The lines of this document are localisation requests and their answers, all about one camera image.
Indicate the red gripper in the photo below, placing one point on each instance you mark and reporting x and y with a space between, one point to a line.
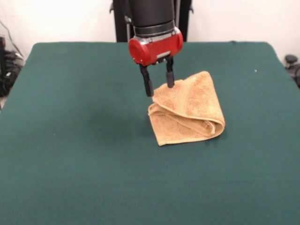
159 49

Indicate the tan terry towel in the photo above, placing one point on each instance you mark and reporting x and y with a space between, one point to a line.
194 103

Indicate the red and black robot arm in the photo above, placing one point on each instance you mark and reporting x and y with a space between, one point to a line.
152 14

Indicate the dark green table cloth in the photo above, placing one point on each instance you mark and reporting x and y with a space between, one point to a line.
70 140

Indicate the black round stand base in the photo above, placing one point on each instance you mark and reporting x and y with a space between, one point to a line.
291 59

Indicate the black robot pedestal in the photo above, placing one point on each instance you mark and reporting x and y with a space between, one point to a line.
119 23

